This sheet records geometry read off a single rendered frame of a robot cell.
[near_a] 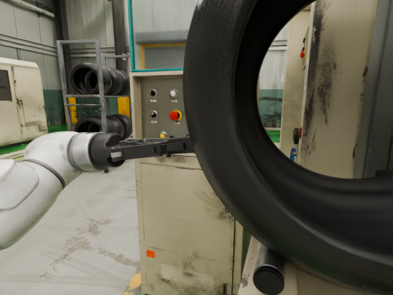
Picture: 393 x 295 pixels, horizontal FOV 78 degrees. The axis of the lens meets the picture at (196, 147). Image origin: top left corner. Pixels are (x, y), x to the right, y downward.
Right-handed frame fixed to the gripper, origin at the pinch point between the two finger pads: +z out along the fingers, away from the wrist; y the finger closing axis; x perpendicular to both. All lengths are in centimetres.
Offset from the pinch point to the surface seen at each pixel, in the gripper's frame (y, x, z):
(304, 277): 4.7, 29.6, 19.6
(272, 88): 908, -43, -18
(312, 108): 26.2, -2.9, 24.6
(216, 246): 56, 58, -16
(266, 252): -6.8, 17.0, 13.9
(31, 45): 634, -303, -822
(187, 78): -9.5, -11.0, 5.3
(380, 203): 14.8, 17.7, 35.5
